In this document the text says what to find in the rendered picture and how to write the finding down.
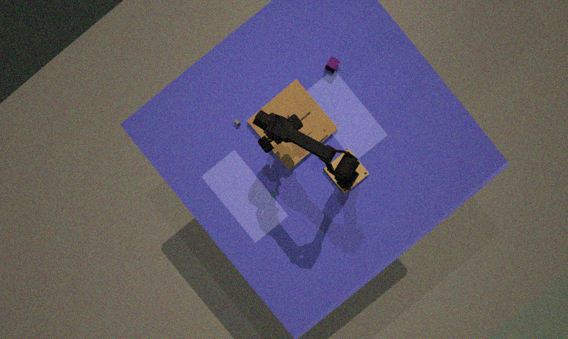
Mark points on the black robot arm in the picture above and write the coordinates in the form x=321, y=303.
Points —
x=282, y=129

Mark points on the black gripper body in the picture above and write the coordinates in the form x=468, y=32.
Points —
x=265, y=143

